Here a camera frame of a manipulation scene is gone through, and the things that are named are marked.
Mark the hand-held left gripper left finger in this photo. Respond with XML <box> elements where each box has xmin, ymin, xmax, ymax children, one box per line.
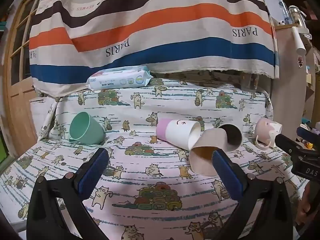
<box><xmin>26</xmin><ymin>147</ymin><xmax>110</xmax><ymax>240</ymax></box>

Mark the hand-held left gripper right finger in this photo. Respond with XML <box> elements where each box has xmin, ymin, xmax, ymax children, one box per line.
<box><xmin>212</xmin><ymin>149</ymin><xmax>301</xmax><ymax>240</ymax></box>

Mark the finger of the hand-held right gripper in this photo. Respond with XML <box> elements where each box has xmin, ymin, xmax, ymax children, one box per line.
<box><xmin>296</xmin><ymin>127</ymin><xmax>320</xmax><ymax>143</ymax></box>
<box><xmin>275</xmin><ymin>133</ymin><xmax>310</xmax><ymax>157</ymax></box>

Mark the pink mug with handle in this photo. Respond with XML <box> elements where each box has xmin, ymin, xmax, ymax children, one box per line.
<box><xmin>254</xmin><ymin>117</ymin><xmax>283</xmax><ymax>151</ymax></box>

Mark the brown kraft paper cup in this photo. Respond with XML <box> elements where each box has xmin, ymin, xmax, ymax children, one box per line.
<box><xmin>189</xmin><ymin>128</ymin><xmax>227</xmax><ymax>176</ymax></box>

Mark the green plastic cup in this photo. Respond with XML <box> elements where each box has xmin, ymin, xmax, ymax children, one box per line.
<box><xmin>69</xmin><ymin>112</ymin><xmax>107</xmax><ymax>145</ymax></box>

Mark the white and pink paper cup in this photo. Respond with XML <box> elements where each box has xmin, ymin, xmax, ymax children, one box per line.
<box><xmin>156</xmin><ymin>119</ymin><xmax>202</xmax><ymax>150</ymax></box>

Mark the person's right hand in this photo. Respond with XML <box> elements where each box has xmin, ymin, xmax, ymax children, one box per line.
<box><xmin>296</xmin><ymin>180</ymin><xmax>320</xmax><ymax>227</ymax></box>

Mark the wooden shelf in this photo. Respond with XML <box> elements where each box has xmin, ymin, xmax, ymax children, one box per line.
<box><xmin>273</xmin><ymin>0</ymin><xmax>320</xmax><ymax>132</ymax></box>

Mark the cat printed cloth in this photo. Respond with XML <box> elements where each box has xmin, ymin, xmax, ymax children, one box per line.
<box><xmin>0</xmin><ymin>76</ymin><xmax>312</xmax><ymax>240</ymax></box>

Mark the white paper roll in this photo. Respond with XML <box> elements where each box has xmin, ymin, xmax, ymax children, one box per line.
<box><xmin>291</xmin><ymin>26</ymin><xmax>307</xmax><ymax>56</ymax></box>

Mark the wet wipes pack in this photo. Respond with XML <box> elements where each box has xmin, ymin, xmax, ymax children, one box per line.
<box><xmin>86</xmin><ymin>65</ymin><xmax>154</xmax><ymax>90</ymax></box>

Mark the wooden door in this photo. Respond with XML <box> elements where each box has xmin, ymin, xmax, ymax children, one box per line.
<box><xmin>2</xmin><ymin>0</ymin><xmax>52</xmax><ymax>157</ymax></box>

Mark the clear glass bottle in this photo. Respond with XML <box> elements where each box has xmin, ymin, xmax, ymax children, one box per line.
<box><xmin>288</xmin><ymin>5</ymin><xmax>307</xmax><ymax>29</ymax></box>

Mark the clear plastic bottle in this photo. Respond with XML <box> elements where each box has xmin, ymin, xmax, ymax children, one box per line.
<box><xmin>277</xmin><ymin>0</ymin><xmax>290</xmax><ymax>25</ymax></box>

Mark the striped cloth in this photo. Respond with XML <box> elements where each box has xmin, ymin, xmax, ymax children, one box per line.
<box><xmin>28</xmin><ymin>0</ymin><xmax>280</xmax><ymax>98</ymax></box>

